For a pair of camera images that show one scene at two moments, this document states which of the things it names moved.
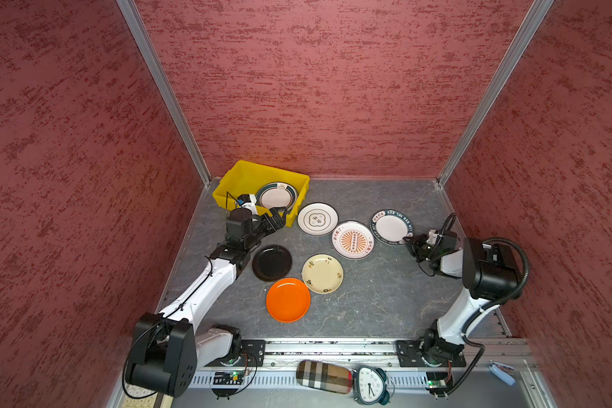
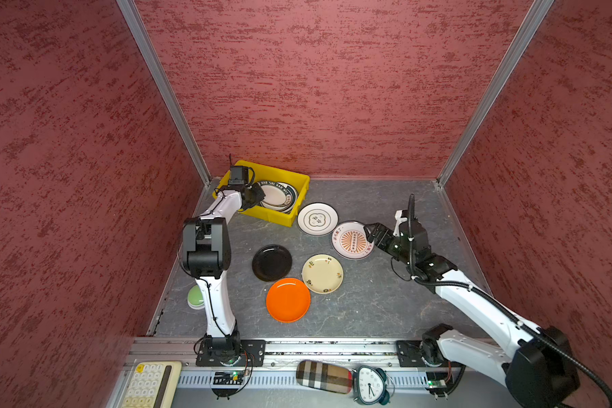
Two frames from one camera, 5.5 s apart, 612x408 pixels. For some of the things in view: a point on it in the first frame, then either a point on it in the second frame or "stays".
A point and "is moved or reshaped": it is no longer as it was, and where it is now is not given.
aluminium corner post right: [531, 19] stays
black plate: [272, 263] stays
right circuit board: [437, 379] stays
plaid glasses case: [324, 376] stays
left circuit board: [232, 377] stays
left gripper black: [279, 222] → [260, 195]
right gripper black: [412, 244] → [377, 229]
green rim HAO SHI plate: [391, 227] is moved or reshaped
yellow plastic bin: [240, 178] stays
